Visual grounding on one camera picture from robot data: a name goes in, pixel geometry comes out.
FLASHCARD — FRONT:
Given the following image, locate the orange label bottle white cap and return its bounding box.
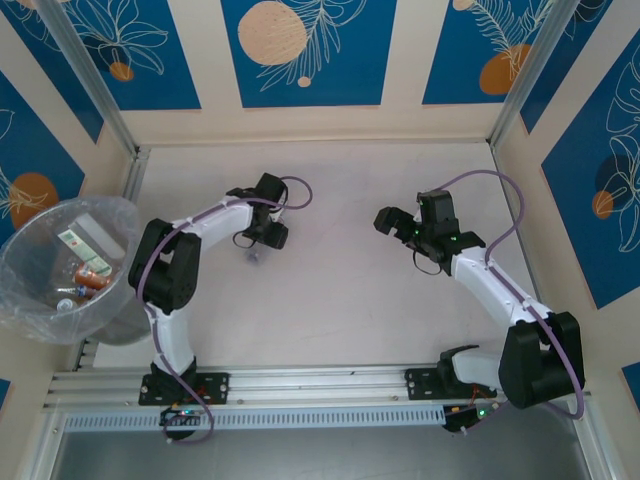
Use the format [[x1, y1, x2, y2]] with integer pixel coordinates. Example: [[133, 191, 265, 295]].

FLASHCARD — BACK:
[[72, 264, 114, 301]]

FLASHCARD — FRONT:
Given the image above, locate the square clear bottle green label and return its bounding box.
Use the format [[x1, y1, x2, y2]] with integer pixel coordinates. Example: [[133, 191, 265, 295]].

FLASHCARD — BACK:
[[56, 212, 126, 276]]

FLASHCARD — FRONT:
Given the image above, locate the clear bottle red label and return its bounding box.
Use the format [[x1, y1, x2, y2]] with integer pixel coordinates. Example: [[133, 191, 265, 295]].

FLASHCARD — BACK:
[[52, 282, 89, 315]]

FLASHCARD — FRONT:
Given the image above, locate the clear plastic bin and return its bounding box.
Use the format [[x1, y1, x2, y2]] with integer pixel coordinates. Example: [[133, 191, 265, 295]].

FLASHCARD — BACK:
[[0, 196, 142, 347]]

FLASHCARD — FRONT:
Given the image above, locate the black mounting plate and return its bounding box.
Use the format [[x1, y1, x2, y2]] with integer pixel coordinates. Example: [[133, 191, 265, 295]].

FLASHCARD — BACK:
[[404, 367, 499, 401], [139, 372, 231, 405]]

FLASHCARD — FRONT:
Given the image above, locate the circuit board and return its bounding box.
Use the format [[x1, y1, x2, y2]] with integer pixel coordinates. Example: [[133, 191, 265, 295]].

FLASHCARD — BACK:
[[443, 402, 497, 435], [159, 403, 207, 427]]

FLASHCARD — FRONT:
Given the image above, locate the grey metal shelf plate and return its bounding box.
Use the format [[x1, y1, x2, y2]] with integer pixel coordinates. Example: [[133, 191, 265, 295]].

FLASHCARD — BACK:
[[49, 429, 591, 480]]

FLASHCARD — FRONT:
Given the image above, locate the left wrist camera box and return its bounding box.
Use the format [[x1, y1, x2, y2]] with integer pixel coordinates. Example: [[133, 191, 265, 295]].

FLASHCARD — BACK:
[[256, 172, 290, 207]]

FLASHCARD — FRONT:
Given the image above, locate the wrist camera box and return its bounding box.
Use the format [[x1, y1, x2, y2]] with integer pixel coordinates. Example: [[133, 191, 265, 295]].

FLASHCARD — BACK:
[[256, 172, 290, 207], [417, 189, 459, 231]]

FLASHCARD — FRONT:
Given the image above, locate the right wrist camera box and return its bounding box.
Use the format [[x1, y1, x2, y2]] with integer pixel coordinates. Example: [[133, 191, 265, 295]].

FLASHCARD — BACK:
[[417, 189, 459, 231]]

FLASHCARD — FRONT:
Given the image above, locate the purple cable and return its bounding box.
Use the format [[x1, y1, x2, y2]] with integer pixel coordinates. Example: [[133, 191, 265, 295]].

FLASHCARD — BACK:
[[434, 169, 586, 437], [130, 174, 314, 446]]

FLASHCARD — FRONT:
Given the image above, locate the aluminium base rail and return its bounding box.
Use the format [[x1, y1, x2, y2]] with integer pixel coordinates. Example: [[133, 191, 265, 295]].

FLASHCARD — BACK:
[[47, 363, 594, 409]]

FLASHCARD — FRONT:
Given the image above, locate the slotted grey cable duct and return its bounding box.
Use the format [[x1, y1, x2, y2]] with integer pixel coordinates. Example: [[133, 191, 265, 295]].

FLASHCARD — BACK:
[[64, 403, 447, 432]]

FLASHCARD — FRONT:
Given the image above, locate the aluminium frame post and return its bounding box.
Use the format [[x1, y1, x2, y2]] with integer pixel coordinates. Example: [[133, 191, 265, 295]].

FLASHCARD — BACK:
[[488, 0, 571, 149], [567, 399, 619, 480], [27, 414, 69, 480], [34, 0, 141, 157]]

